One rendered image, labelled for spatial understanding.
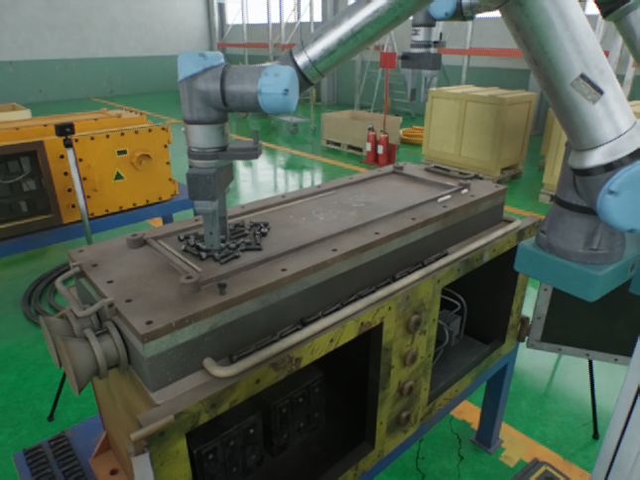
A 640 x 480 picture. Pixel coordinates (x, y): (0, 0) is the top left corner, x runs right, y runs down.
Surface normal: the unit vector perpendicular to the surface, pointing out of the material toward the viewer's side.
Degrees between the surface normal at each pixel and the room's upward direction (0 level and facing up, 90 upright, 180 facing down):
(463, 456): 0
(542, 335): 90
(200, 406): 90
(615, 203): 96
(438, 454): 0
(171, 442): 90
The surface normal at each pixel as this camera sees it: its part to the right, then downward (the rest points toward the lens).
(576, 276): -0.81, 0.24
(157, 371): 0.67, 0.30
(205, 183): -0.06, 0.41
